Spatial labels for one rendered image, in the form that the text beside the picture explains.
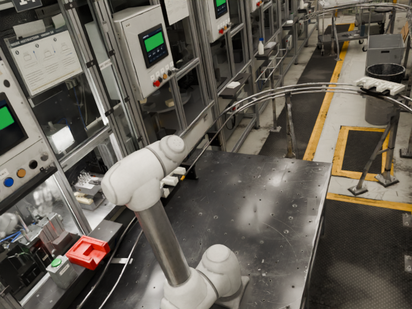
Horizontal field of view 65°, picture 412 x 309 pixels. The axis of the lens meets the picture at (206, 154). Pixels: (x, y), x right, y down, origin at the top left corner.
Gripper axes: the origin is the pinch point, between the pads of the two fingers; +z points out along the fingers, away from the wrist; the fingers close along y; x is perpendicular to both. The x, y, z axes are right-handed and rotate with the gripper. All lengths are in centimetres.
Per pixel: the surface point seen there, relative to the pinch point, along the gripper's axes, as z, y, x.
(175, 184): -29.5, -18.2, -31.6
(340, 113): -101, -104, -302
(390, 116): -149, -38, -174
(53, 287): -15, -13, 53
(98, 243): -24.0, -7.5, 29.0
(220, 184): -47, -36, -58
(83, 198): 7.8, -6.5, 5.0
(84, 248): -17.6, -8.9, 32.8
